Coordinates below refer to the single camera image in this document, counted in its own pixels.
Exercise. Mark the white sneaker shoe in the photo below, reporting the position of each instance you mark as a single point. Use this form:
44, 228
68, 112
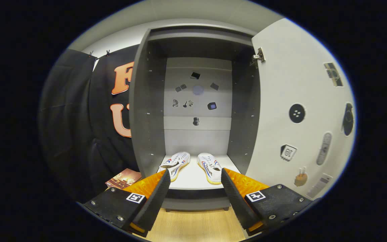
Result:
210, 166
176, 161

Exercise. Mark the beige shoe cabinet door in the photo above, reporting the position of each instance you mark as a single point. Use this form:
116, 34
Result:
274, 101

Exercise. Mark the brown book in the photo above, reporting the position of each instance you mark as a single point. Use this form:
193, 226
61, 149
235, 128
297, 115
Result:
123, 178

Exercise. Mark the metal door hinge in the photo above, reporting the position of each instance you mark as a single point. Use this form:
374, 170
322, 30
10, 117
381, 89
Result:
260, 55

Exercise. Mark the dark grey shoe cabinet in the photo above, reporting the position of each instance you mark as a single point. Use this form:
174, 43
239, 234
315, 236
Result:
146, 117

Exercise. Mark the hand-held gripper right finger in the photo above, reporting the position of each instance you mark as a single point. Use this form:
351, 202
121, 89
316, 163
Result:
236, 201

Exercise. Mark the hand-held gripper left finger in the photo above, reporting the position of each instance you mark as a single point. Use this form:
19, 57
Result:
156, 201

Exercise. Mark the black backdrop cloth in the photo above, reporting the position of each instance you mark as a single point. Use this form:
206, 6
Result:
72, 117

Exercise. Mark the row of black cloth clips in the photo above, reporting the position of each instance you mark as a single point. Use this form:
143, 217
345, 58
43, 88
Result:
107, 52

